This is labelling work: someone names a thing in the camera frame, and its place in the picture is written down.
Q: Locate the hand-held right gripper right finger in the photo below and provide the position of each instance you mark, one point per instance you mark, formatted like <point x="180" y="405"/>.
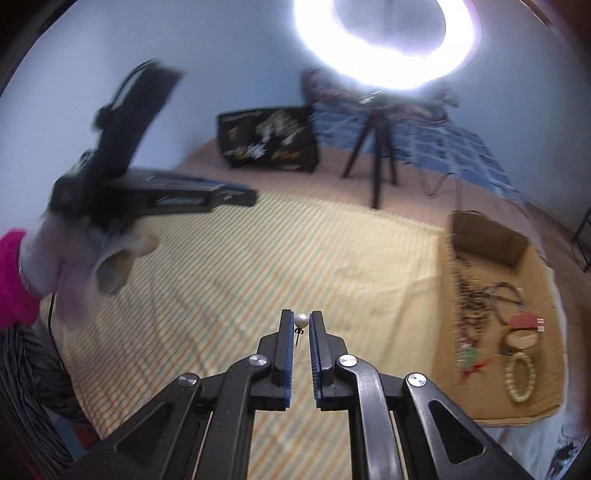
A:
<point x="316" y="355"/>

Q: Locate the person's left hand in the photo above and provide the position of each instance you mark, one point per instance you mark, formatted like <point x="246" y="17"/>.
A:
<point x="69" y="277"/>

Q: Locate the black tripod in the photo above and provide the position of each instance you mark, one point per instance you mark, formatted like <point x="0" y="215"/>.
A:
<point x="378" y="161"/>

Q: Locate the tan bed mattress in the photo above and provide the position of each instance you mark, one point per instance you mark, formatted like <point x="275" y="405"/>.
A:
<point x="332" y="189"/>

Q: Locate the person's striped clothing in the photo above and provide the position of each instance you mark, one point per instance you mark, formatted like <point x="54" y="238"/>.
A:
<point x="27" y="369"/>

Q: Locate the cardboard box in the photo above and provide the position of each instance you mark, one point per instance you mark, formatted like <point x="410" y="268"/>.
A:
<point x="545" y="277"/>

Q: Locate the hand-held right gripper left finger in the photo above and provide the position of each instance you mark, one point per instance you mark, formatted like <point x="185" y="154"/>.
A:
<point x="286" y="350"/>

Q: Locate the black printed snack bag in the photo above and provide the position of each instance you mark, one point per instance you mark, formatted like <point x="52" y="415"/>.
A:
<point x="268" y="138"/>

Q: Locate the pearl stud earring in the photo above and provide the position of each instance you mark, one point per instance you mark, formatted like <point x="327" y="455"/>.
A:
<point x="301" y="319"/>

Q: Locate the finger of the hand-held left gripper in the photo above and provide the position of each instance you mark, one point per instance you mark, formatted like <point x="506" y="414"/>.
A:
<point x="138" y="115"/>
<point x="184" y="198"/>

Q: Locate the yellow striped cloth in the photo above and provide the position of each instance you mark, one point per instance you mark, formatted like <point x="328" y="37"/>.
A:
<point x="231" y="277"/>

